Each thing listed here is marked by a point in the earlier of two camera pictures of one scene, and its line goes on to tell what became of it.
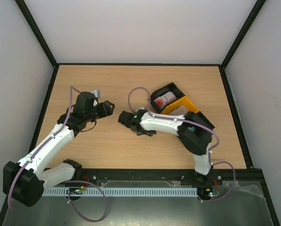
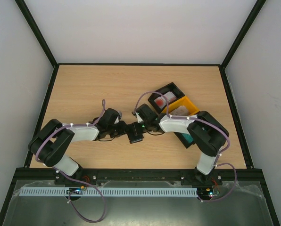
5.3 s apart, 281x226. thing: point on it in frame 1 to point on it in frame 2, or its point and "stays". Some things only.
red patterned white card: (180, 110) stays
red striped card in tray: (162, 100) stays
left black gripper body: (101, 113) to (114, 132)
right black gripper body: (125, 118) to (136, 133)
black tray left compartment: (163, 91) stays
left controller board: (74, 191) stays
